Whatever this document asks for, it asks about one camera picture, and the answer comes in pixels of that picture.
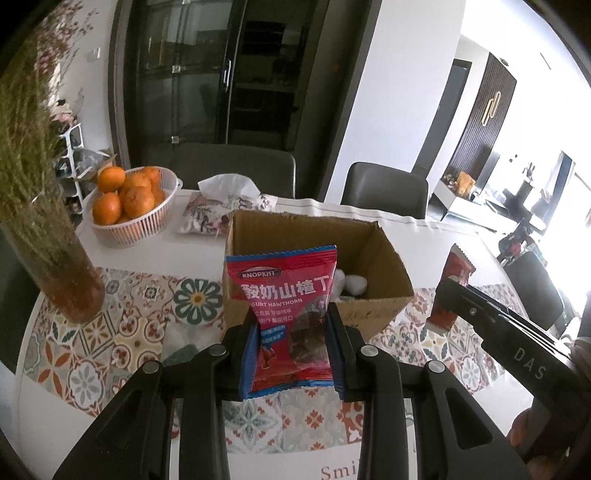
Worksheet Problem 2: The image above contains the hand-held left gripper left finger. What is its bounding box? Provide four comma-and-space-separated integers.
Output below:
51, 323, 259, 480

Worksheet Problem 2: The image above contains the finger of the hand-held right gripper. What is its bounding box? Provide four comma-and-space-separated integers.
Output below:
464, 284, 561, 342
435, 277, 509, 340

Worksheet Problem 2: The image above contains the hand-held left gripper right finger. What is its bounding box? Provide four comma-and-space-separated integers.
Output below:
325, 310, 532, 480

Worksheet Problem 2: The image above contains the small red packet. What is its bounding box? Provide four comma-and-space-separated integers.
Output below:
427, 244, 476, 335

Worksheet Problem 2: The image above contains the red snack packet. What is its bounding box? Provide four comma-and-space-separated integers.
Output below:
223, 244, 338, 400

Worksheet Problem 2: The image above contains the white plush toy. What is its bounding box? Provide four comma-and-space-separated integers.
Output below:
332, 268, 368, 301

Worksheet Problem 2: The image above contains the brown cardboard box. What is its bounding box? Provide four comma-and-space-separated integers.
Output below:
224, 210, 415, 342

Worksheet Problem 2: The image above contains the person's right hand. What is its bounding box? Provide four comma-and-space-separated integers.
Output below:
510, 337, 591, 480

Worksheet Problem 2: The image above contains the grey dining chair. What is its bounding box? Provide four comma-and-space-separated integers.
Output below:
341, 161, 429, 220
172, 143, 296, 199
505, 251, 566, 330

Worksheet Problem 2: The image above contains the white tv cabinet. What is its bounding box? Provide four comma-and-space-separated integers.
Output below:
427, 178, 518, 234

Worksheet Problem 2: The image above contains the patterned table runner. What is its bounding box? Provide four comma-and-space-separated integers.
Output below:
23, 265, 543, 457

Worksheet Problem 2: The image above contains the flat television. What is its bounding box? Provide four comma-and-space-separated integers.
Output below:
478, 151, 502, 188

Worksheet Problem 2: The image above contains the floral tissue pack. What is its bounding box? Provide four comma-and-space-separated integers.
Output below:
178, 174, 279, 238

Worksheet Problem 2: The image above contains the white fruit basket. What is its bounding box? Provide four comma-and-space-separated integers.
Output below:
88, 166, 184, 249

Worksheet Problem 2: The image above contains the dark interior door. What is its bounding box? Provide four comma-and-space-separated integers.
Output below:
413, 60, 472, 181

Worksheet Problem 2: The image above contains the pile of oranges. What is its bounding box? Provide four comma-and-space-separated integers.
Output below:
92, 165, 166, 227

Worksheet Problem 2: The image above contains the glass vase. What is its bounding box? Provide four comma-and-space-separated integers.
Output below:
0, 222, 106, 324

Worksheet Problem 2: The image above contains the white shoe rack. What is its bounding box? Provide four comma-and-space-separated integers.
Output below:
48, 124, 86, 227

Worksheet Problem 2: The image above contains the dark glass sliding door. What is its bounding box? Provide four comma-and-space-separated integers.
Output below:
108, 0, 384, 199

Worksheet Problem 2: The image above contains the dried flower bouquet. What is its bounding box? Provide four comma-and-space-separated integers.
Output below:
0, 0, 100, 222

